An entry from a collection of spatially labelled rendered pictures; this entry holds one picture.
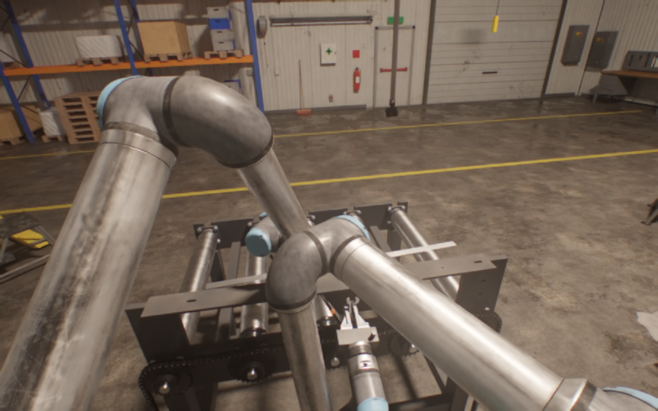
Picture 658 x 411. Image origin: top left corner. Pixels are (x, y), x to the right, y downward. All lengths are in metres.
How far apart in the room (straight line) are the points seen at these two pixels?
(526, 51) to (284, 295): 12.10
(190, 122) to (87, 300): 0.28
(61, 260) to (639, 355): 3.06
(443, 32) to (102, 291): 10.80
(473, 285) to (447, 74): 10.05
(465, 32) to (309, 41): 4.51
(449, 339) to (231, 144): 0.48
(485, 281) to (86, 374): 1.23
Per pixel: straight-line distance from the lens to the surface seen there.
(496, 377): 0.60
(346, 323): 1.14
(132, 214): 0.55
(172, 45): 8.74
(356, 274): 0.70
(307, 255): 0.72
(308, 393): 0.92
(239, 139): 0.56
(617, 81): 12.47
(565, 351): 2.84
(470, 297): 1.43
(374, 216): 2.17
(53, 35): 11.16
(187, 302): 1.17
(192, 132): 0.56
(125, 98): 0.62
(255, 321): 1.41
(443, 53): 11.04
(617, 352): 3.03
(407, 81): 10.68
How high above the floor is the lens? 1.90
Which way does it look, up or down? 27 degrees down
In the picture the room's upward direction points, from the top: 2 degrees counter-clockwise
